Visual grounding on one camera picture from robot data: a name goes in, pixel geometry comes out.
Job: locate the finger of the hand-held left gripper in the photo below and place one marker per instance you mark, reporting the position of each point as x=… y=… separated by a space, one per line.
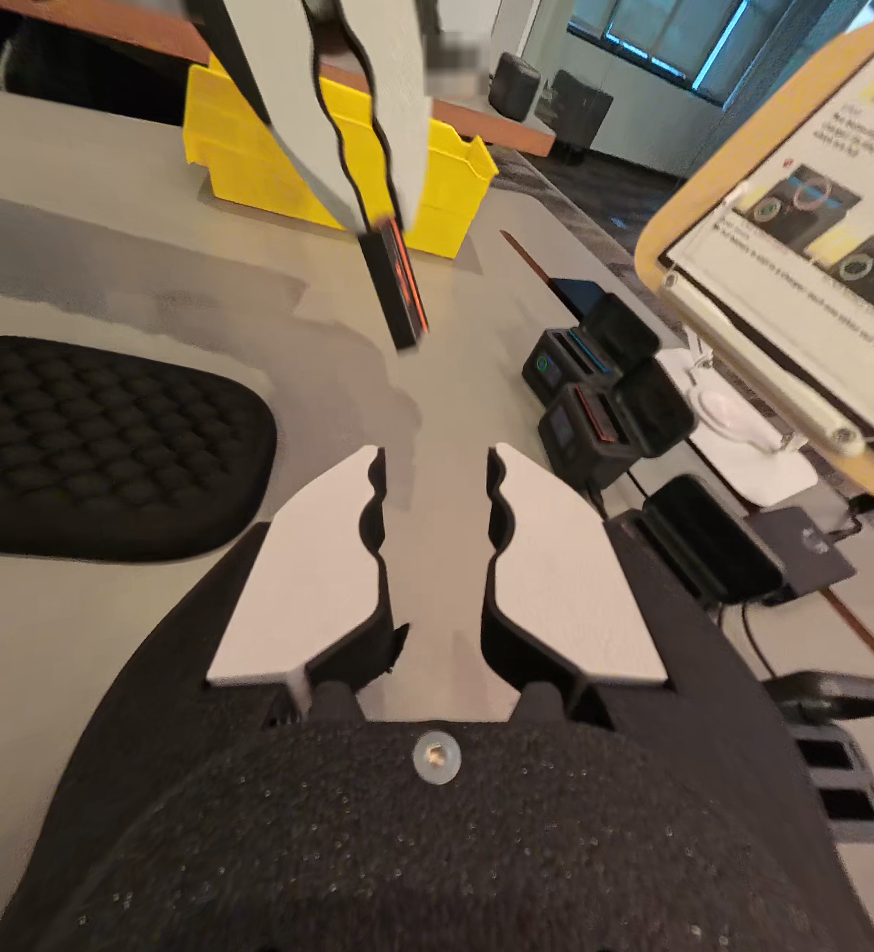
x=288 y=89
x=399 y=74

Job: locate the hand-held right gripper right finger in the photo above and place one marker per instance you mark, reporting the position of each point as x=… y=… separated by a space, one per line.
x=570 y=602

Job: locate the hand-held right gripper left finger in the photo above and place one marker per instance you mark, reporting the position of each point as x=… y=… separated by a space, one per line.
x=310 y=595

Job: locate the yellow plastic bin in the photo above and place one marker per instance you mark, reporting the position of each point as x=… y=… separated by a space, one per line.
x=243 y=163

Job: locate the black battery charger case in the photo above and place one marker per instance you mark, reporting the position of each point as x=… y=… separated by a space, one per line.
x=838 y=692
x=660 y=416
x=615 y=335
x=704 y=535
x=515 y=89

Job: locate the orange trimmed black battery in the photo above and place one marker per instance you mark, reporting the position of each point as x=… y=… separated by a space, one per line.
x=597 y=416
x=396 y=290

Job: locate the blue trimmed black battery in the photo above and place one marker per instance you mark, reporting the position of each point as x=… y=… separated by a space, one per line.
x=585 y=349

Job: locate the dark low cabinet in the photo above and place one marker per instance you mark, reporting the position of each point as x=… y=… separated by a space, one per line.
x=585 y=104

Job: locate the black usb charging hub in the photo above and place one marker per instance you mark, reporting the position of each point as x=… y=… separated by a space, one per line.
x=801 y=550

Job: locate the black textured wrist pad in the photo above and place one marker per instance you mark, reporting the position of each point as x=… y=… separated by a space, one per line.
x=109 y=446

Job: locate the dark blue flat pad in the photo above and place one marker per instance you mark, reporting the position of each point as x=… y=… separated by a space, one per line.
x=578 y=297

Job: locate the wooden instruction board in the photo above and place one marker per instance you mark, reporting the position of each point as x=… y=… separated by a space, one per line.
x=667 y=230

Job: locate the printed instruction sheet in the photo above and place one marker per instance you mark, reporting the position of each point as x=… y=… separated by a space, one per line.
x=816 y=223

